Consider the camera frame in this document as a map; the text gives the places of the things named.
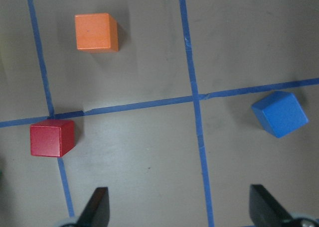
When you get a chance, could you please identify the blue wooden block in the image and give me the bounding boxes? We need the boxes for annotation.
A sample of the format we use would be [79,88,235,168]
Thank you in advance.
[251,91,309,138]

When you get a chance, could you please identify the red wooden block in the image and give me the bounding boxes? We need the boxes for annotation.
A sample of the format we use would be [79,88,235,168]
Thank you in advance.
[29,119,75,157]

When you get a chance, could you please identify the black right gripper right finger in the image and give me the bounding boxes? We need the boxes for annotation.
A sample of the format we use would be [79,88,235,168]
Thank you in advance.
[249,184,292,227]

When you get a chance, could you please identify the orange wooden block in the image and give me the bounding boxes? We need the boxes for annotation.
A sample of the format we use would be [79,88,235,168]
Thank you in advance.
[75,13,119,53]

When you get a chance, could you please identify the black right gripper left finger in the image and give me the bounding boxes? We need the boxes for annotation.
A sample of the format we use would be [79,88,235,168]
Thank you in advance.
[77,187,110,227]

